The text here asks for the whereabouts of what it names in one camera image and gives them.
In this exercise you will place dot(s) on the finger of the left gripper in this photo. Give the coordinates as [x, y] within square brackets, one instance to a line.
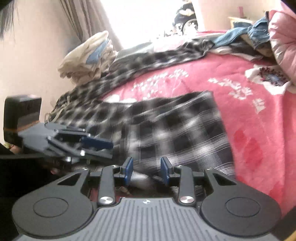
[82, 146]
[64, 132]

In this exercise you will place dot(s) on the black white plaid garment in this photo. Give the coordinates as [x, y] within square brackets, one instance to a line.
[150, 60]

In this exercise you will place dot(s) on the folded grey clothes stack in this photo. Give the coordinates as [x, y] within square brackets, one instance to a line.
[127, 55]

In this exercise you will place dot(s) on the pink floral bed blanket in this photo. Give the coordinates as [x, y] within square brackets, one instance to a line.
[258, 116]

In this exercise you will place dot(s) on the beige curtain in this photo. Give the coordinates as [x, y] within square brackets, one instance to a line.
[88, 18]

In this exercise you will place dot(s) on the beige folded clothes pile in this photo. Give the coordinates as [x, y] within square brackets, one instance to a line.
[89, 60]

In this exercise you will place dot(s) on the pink quilted comforter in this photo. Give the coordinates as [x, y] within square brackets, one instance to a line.
[282, 35]

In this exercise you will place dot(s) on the black white plaid shirt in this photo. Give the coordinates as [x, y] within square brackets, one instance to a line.
[186, 129]

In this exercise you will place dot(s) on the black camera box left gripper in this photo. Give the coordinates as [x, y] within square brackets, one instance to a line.
[20, 113]

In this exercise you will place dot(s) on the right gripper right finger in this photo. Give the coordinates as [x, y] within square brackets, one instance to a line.
[180, 176]

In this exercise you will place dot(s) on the blue denim jeans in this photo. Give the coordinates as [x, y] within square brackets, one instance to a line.
[257, 34]

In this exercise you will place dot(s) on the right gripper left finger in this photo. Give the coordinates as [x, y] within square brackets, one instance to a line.
[110, 176]

